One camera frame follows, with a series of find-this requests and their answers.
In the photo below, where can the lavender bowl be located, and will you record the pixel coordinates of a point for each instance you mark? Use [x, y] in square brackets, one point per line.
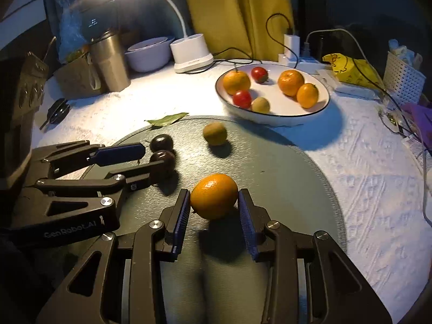
[148, 59]

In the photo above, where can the black power adapter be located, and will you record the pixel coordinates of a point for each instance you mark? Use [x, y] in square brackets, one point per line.
[317, 45]

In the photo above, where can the yellow printed bag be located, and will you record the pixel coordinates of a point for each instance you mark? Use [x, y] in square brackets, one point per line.
[354, 71]

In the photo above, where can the white plastic basket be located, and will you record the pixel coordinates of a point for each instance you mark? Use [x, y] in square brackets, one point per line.
[401, 77]

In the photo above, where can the white power strip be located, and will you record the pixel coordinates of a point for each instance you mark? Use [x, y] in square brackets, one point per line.
[305, 61]

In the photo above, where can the round grey mat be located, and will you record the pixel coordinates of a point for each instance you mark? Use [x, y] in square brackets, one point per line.
[287, 192]

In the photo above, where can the green leaf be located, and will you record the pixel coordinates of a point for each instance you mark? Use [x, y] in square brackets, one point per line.
[165, 120]

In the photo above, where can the dark display device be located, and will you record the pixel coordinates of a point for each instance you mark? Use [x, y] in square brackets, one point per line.
[98, 20]

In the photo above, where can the red cherry tomato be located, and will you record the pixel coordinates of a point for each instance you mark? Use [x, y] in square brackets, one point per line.
[242, 99]
[259, 74]

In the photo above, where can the steel tumbler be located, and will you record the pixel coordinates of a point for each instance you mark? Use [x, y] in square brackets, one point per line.
[109, 64]

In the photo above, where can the white bottle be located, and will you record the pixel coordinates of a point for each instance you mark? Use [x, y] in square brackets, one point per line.
[416, 146]

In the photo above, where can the small black round object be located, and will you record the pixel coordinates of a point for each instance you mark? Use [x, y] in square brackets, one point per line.
[59, 111]

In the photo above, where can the white plate with dark rim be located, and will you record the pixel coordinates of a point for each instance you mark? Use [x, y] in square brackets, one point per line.
[280, 106]

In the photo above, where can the orange with stem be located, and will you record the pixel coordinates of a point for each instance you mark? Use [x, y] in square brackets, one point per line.
[236, 82]

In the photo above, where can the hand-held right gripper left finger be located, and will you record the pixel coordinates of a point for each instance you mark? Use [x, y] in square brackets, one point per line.
[180, 219]

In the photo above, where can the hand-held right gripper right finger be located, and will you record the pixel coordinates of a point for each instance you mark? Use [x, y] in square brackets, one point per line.
[248, 222]

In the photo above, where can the white printed sachets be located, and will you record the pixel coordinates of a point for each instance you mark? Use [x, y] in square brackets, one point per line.
[401, 50]

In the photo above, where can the large orange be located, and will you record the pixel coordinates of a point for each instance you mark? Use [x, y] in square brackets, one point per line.
[214, 195]

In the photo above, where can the blue plastic bag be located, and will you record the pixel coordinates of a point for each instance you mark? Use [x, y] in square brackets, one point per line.
[71, 30]

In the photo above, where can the dark plum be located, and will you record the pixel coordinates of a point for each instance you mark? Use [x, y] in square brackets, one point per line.
[165, 158]
[162, 141]

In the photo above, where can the yellow curtain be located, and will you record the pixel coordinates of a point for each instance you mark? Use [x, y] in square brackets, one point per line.
[236, 13]

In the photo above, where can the small kiwi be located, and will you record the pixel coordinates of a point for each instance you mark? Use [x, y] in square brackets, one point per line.
[260, 105]
[215, 134]

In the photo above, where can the white desk lamp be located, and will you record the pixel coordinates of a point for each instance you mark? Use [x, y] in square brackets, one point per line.
[190, 52]

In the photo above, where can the white charger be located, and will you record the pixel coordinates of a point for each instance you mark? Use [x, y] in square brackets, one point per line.
[291, 45]

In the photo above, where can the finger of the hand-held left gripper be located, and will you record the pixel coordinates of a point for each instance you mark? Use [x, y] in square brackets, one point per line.
[148, 172]
[118, 152]

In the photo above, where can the brown cardboard box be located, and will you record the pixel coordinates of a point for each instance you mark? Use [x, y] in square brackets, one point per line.
[74, 77]

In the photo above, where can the purple cloth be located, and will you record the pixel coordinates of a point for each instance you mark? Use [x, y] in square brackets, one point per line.
[422, 114]

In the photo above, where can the flat white box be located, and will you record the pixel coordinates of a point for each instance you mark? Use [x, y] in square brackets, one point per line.
[351, 91]

